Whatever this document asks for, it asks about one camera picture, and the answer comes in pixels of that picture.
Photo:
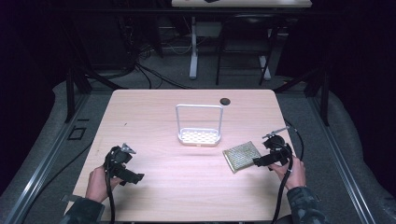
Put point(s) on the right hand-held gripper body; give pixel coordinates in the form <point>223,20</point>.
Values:
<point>279,151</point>

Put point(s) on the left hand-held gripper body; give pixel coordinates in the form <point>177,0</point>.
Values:
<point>117,160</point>

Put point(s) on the yellow-green scouring sponge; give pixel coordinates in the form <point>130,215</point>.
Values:
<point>242,156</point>

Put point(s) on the person's right hand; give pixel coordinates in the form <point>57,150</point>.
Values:
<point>297,175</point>

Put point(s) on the person's left hand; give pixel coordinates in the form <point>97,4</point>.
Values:
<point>97,185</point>

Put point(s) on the black tape square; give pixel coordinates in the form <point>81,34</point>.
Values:
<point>77,133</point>

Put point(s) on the black metal stand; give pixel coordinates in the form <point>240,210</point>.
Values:
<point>325,99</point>
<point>70,93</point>

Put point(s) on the black round table grommet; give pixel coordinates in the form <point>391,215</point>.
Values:
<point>224,101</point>

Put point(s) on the black chair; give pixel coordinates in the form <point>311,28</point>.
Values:
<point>249,18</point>

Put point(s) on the white background desk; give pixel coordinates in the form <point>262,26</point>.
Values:
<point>243,3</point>

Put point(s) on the metal floor rail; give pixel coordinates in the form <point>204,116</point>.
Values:
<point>40,168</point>
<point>342,161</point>

